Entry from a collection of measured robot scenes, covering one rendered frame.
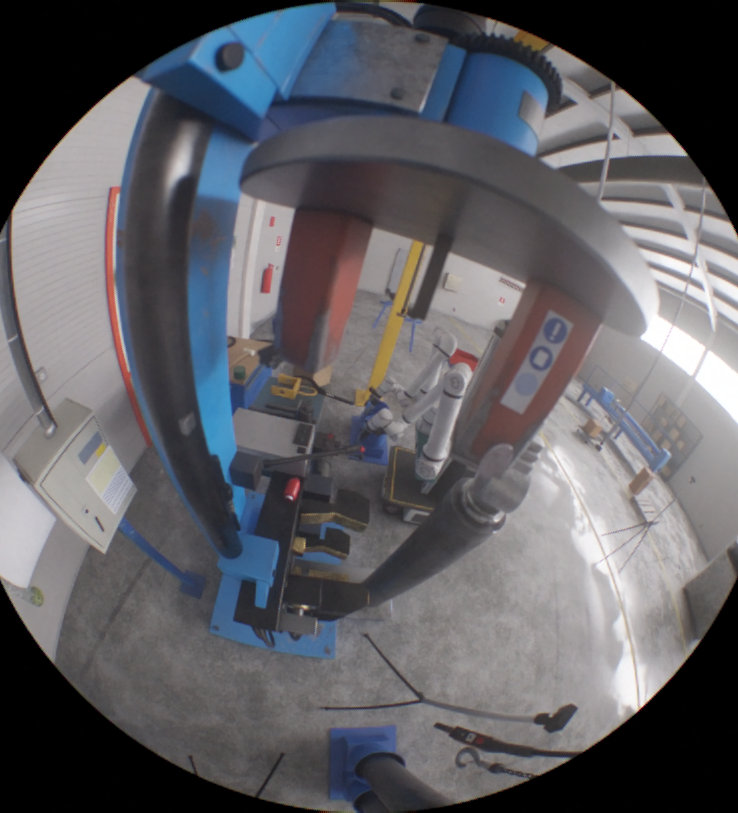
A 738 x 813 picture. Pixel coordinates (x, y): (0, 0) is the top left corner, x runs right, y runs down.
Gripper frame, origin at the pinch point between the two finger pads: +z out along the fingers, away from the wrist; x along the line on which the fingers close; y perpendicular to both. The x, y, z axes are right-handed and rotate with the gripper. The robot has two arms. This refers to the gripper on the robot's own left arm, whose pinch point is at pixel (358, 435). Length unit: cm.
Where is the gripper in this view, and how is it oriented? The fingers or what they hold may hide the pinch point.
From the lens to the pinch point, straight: 183.8
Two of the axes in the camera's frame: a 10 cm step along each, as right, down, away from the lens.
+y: -7.6, -6.3, -1.7
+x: -3.2, 5.9, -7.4
